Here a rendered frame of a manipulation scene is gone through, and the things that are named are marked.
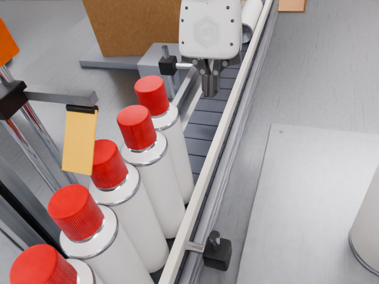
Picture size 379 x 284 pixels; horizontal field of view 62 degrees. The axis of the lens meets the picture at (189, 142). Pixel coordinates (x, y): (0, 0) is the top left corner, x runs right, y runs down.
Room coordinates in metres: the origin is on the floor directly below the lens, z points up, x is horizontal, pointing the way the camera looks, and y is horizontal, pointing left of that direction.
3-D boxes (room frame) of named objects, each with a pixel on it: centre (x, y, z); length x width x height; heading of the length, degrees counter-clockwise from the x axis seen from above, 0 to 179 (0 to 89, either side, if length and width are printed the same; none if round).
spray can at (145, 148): (0.25, 0.05, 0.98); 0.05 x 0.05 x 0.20
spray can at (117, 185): (0.20, 0.08, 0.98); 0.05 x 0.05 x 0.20
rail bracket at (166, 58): (0.54, -0.01, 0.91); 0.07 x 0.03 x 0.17; 64
